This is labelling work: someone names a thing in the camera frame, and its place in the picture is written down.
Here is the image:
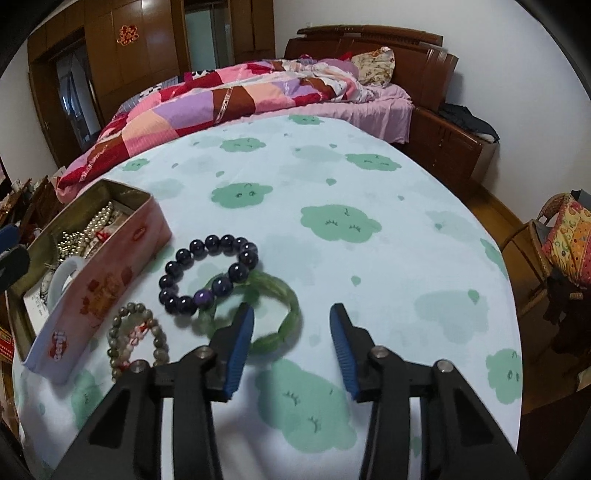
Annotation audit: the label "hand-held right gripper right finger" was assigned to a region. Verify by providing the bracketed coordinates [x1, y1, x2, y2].
[329, 303, 532, 480]

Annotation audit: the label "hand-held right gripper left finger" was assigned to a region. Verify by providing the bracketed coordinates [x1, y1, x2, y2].
[48, 302, 256, 480]

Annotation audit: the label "silver wristwatch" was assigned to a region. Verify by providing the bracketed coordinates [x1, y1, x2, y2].
[39, 270, 56, 305]

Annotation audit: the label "white jade bangle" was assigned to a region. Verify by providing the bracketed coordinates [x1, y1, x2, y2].
[47, 256, 88, 305]

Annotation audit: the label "golden bead necklace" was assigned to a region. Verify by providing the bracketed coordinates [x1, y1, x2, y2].
[55, 230, 93, 259]

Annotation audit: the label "green jade bracelet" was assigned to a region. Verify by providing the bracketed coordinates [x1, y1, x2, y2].
[191, 271, 303, 356]

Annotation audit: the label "pink tin box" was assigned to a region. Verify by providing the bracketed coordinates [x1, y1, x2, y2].
[6, 179, 173, 386]

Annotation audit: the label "white pearl necklace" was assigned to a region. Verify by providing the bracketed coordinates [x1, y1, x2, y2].
[81, 200, 121, 259]

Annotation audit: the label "dark purple bead bracelet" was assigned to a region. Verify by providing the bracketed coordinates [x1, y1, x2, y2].
[158, 234, 260, 317]

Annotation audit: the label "grey-green bead bracelet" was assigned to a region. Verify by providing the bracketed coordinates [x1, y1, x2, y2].
[107, 301, 160, 384]

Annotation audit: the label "wooden cabinet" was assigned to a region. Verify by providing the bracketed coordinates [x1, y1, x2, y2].
[0, 174, 63, 245]

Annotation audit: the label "red cardboard box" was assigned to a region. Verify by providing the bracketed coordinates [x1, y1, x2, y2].
[0, 327, 18, 365]

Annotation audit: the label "green cloud print tablecloth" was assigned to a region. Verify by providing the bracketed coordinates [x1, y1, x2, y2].
[11, 113, 525, 480]

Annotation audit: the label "wicker chair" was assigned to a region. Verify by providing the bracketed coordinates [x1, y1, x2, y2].
[501, 193, 591, 319]

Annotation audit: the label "wooden wardrobe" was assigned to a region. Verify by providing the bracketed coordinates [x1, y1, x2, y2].
[25, 0, 278, 169]

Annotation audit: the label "patchwork quilt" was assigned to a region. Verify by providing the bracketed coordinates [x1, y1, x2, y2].
[55, 58, 375, 201]

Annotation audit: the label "dark garment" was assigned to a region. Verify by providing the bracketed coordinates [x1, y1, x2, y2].
[542, 268, 591, 393]

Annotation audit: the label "wooden nightstand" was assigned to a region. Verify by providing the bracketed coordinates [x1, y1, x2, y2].
[406, 106, 499, 199]

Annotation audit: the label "colourful patterned cushion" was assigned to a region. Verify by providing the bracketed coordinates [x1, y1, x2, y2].
[541, 194, 591, 289]

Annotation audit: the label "dark folded clothes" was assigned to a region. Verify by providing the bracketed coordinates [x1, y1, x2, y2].
[438, 102, 501, 143]

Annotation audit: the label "floral pillow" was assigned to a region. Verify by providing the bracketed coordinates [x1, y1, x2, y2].
[350, 46, 396, 88]

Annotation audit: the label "wooden headboard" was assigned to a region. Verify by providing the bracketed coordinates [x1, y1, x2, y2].
[283, 25, 460, 112]

